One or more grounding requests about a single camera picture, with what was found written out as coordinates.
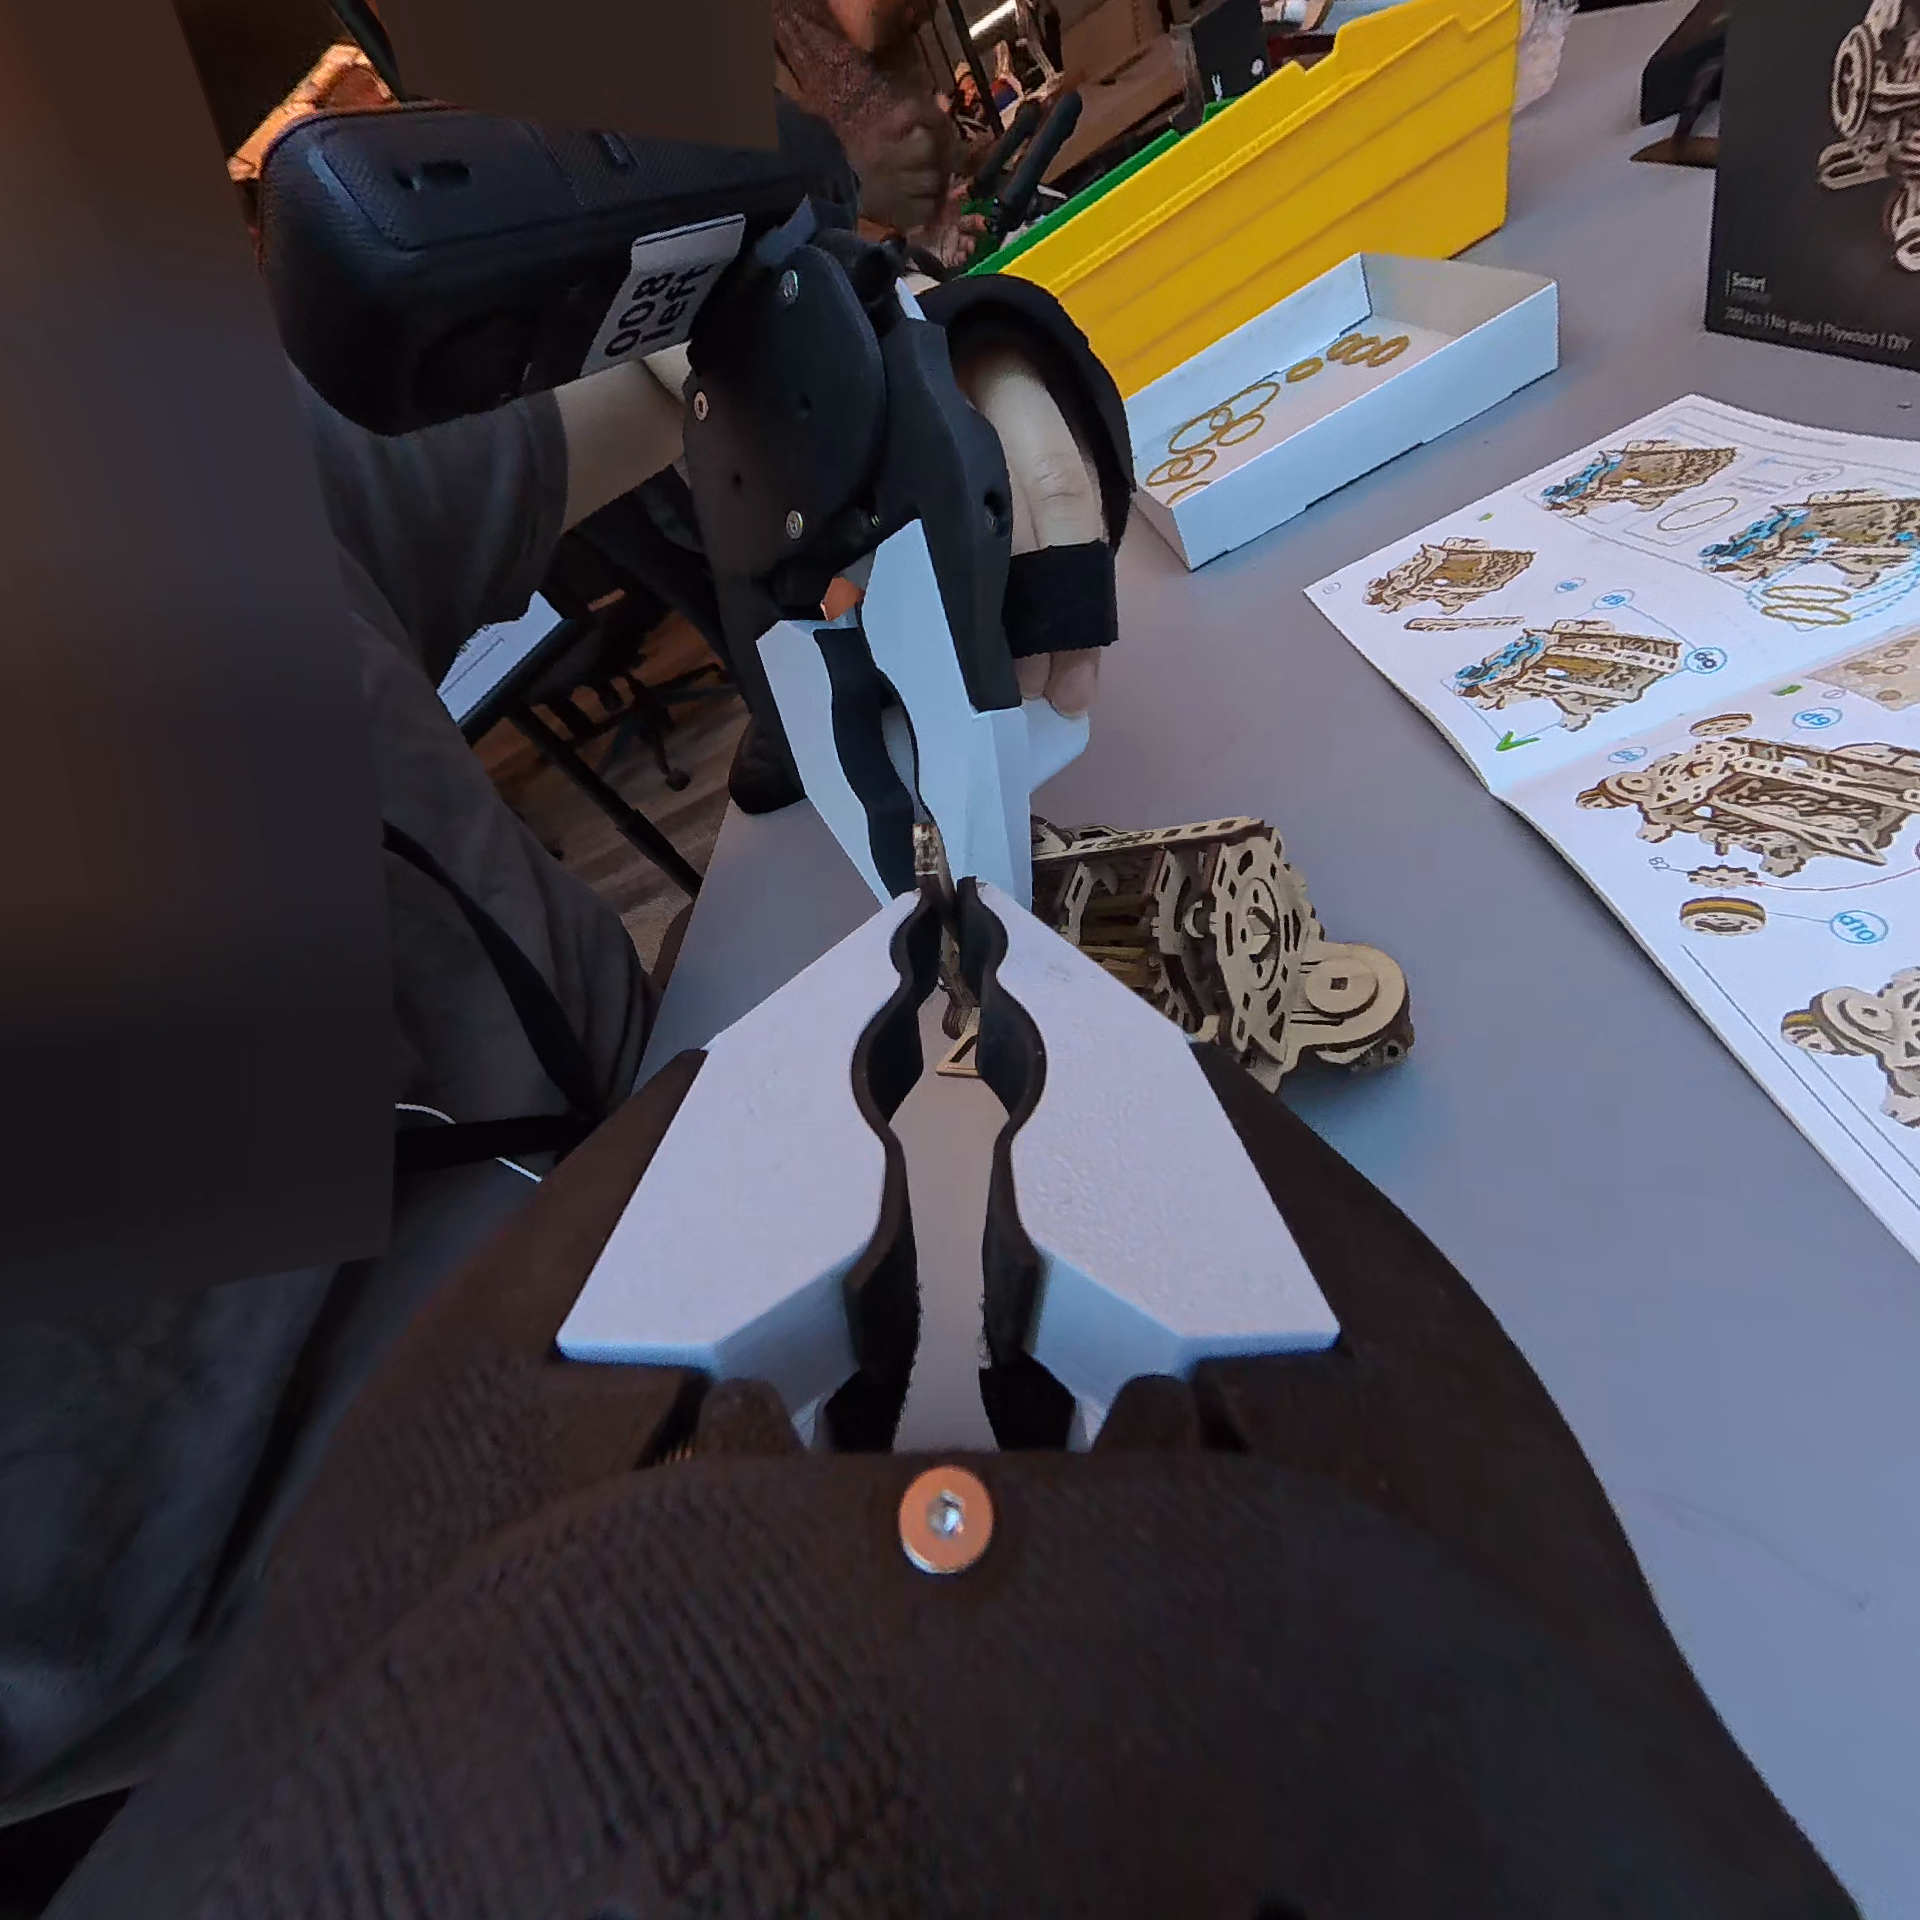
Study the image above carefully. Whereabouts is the black tool handle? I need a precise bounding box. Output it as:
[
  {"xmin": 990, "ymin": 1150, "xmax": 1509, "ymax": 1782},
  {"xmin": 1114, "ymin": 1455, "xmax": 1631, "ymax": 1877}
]
[{"xmin": 982, "ymin": 90, "xmax": 1085, "ymax": 226}]

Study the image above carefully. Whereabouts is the yellow plastic bin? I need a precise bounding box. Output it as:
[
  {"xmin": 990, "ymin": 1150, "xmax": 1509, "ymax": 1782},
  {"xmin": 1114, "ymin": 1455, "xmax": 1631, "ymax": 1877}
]
[{"xmin": 992, "ymin": 0, "xmax": 1522, "ymax": 400}]

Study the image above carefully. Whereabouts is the wooden mechanical model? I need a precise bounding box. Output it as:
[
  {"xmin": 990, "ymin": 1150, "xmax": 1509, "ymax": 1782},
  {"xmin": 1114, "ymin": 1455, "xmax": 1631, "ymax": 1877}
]
[{"xmin": 1026, "ymin": 814, "xmax": 1416, "ymax": 1092}]

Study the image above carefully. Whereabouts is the black strap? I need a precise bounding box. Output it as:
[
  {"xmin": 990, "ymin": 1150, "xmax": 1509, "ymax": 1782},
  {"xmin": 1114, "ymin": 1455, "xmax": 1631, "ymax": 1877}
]
[{"xmin": 382, "ymin": 823, "xmax": 602, "ymax": 1174}]

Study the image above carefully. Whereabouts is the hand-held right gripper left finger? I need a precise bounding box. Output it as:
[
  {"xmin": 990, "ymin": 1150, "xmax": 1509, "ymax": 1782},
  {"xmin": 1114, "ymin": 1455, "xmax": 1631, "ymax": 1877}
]
[{"xmin": 556, "ymin": 888, "xmax": 942, "ymax": 1434}]

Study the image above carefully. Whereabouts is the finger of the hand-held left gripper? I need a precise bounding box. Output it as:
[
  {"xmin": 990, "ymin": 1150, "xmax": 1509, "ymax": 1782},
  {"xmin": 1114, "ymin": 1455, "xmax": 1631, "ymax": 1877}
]
[
  {"xmin": 853, "ymin": 514, "xmax": 1037, "ymax": 906},
  {"xmin": 754, "ymin": 597, "xmax": 924, "ymax": 909}
]

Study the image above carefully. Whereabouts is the white cardboard box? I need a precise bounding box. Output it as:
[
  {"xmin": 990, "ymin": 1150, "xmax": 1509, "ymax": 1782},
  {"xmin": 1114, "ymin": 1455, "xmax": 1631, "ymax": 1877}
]
[{"xmin": 1122, "ymin": 251, "xmax": 1562, "ymax": 574}]

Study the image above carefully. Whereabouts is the black product box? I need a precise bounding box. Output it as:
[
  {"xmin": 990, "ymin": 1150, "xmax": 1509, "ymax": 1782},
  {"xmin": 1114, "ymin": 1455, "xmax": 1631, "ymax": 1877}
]
[{"xmin": 1703, "ymin": 0, "xmax": 1920, "ymax": 372}]

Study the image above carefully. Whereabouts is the black office chair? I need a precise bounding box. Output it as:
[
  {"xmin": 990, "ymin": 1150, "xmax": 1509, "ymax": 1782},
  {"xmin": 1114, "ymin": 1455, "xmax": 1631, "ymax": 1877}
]
[{"xmin": 451, "ymin": 526, "xmax": 751, "ymax": 902}]

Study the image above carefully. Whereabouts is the white instruction booklet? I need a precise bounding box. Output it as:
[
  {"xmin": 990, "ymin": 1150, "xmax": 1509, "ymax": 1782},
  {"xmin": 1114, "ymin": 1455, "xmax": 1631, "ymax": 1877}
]
[{"xmin": 1302, "ymin": 392, "xmax": 1920, "ymax": 1264}]

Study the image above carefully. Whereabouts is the pile of yellow rubber bands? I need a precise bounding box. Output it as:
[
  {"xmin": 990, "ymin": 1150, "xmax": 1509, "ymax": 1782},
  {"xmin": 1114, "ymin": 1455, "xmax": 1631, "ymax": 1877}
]
[{"xmin": 1143, "ymin": 328, "xmax": 1415, "ymax": 507}]

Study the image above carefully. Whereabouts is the green plastic bin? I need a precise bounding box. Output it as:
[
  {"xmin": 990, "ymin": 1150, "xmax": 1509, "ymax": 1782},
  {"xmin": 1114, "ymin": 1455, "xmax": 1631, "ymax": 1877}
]
[{"xmin": 959, "ymin": 128, "xmax": 1192, "ymax": 278}]

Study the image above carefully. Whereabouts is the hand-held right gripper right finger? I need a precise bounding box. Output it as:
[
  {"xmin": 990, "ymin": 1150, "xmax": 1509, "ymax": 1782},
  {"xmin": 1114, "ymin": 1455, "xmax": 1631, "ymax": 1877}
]
[{"xmin": 959, "ymin": 883, "xmax": 1344, "ymax": 1448}]

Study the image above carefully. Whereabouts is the person's left hand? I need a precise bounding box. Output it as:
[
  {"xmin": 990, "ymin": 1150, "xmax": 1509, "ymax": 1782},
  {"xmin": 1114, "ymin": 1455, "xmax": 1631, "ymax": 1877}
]
[{"xmin": 919, "ymin": 274, "xmax": 1134, "ymax": 722}]

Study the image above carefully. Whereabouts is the person's grey clothing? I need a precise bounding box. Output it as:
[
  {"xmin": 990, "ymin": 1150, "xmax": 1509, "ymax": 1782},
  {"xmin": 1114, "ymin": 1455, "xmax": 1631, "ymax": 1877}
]
[{"xmin": 0, "ymin": 368, "xmax": 670, "ymax": 1818}]

